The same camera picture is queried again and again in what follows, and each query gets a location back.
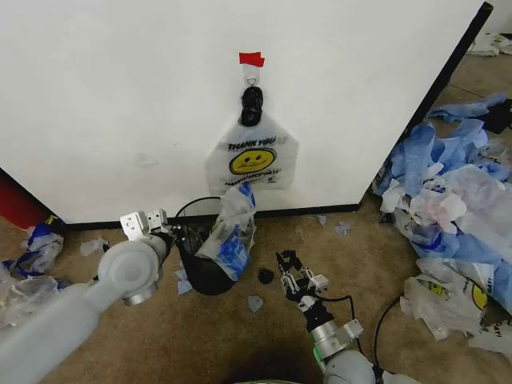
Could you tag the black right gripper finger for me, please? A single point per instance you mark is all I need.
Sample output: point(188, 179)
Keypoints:
point(301, 267)
point(285, 276)

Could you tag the black mesh trash bin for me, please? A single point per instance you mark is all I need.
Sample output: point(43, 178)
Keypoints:
point(208, 276)

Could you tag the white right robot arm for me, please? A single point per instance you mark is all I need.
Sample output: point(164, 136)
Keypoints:
point(344, 360)

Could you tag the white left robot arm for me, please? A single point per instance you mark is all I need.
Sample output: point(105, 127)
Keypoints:
point(60, 316)

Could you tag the clear blue-printed plastic bag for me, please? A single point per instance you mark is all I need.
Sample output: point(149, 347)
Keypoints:
point(232, 236)

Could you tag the white smiley thank-you bag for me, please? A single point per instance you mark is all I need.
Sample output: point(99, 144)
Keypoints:
point(252, 160)

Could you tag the blue-printed crumpled bag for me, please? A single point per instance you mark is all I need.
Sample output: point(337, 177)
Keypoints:
point(42, 246)

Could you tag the crumpled smiley floor bag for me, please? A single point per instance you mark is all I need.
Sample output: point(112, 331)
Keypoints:
point(460, 296)

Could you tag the clear crumpled plastic bag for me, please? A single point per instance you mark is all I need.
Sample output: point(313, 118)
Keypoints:
point(24, 296)

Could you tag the blue plastic bag heap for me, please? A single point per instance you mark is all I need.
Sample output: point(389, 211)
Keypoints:
point(420, 160)

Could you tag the white crumpled plastic bag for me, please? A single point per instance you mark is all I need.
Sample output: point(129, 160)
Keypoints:
point(494, 340)

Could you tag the large clear white bag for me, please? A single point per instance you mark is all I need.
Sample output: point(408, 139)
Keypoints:
point(476, 200)

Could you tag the white printed bag bundle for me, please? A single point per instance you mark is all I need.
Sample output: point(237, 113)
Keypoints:
point(490, 45)

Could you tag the small black floor scrap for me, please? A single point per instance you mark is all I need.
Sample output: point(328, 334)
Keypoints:
point(265, 276)

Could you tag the pale blue plastic scrap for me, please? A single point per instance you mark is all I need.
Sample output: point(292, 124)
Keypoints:
point(183, 282)
point(254, 304)
point(342, 229)
point(320, 219)

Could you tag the black baseboard strip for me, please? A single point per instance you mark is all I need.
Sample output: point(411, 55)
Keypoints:
point(304, 209)

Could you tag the clear crumpled plastic scrap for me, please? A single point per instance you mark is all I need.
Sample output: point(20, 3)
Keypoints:
point(93, 246)

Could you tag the red panel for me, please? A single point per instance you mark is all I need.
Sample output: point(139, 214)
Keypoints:
point(16, 200)

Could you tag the red tape strip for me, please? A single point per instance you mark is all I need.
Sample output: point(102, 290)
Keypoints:
point(252, 59)

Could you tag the long blue plastic strip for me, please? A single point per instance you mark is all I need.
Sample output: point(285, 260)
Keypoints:
point(468, 106)

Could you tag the black flat floor object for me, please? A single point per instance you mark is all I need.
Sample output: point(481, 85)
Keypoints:
point(500, 118)

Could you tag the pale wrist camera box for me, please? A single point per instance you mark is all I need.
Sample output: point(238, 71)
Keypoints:
point(320, 281)

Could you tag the clear adhesive wall hook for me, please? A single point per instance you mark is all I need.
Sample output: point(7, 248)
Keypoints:
point(251, 76)

